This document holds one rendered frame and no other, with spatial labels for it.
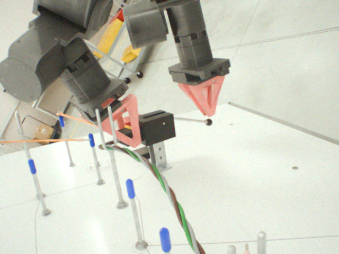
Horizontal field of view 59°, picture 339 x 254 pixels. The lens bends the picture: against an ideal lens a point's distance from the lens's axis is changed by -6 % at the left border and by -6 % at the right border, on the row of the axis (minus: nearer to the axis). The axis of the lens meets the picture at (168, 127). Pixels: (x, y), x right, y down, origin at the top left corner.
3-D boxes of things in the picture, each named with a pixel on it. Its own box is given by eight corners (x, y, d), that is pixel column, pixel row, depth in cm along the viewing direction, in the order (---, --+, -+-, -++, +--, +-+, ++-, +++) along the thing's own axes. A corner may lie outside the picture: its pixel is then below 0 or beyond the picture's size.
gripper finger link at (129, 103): (127, 164, 44) (88, 114, 40) (109, 151, 50) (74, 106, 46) (161, 134, 46) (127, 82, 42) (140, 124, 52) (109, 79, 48)
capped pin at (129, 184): (132, 247, 34) (118, 180, 32) (142, 239, 35) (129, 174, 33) (141, 252, 33) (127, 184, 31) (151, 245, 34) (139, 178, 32)
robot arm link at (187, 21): (201, -8, 47) (194, -7, 52) (158, 3, 46) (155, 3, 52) (211, 35, 49) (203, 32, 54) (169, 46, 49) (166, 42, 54)
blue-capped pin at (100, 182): (106, 183, 50) (96, 133, 47) (98, 186, 49) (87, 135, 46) (103, 180, 51) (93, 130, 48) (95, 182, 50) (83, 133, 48)
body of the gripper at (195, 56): (203, 82, 49) (192, 36, 46) (169, 77, 57) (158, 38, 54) (233, 69, 51) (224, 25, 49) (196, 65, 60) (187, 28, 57)
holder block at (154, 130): (176, 136, 52) (173, 113, 51) (146, 146, 49) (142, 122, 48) (163, 131, 55) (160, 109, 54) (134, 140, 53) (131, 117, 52)
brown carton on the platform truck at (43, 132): (49, 131, 771) (37, 125, 756) (55, 128, 726) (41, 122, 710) (43, 145, 757) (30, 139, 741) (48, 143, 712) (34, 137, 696)
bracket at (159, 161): (172, 167, 53) (168, 139, 51) (160, 172, 51) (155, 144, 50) (158, 159, 56) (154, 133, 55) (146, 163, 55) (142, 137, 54)
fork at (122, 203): (126, 200, 44) (107, 104, 40) (131, 205, 43) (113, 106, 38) (113, 205, 43) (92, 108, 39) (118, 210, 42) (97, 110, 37)
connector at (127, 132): (152, 137, 50) (150, 125, 50) (126, 147, 48) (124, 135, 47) (141, 133, 53) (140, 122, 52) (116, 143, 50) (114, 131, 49)
